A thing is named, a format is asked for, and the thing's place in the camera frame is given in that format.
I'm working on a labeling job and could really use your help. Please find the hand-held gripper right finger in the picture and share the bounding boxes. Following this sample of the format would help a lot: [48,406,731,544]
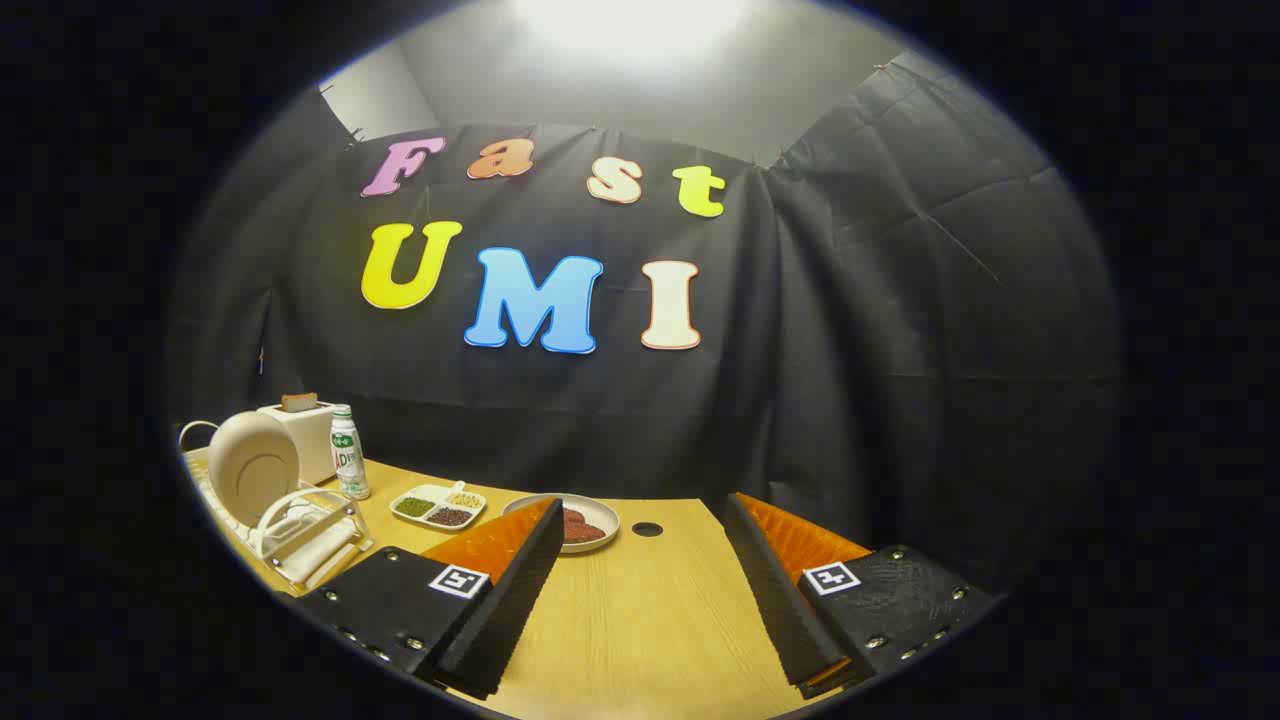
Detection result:
[722,492,1001,701]

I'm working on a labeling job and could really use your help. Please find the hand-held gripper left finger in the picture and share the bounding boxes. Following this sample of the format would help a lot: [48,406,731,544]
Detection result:
[297,497,566,701]

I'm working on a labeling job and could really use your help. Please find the white wire dish rack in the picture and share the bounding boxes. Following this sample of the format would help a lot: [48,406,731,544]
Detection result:
[178,420,373,593]

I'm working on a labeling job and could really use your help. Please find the beige plate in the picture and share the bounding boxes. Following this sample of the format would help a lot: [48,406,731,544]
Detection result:
[207,410,301,529]

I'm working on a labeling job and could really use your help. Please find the small plate with meat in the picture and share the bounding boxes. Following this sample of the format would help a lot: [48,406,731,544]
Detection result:
[502,493,621,554]

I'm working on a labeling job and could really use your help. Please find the white divided dish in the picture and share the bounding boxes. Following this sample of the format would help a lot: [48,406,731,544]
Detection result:
[389,481,488,532]

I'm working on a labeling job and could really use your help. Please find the black backdrop cloth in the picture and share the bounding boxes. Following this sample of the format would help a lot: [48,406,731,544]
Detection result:
[165,50,1121,601]

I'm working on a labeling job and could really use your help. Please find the white bottle green label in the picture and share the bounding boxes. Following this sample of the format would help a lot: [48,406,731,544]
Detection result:
[330,404,372,501]

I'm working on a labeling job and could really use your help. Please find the white toaster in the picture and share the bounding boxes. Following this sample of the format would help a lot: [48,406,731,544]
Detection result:
[257,400,338,486]

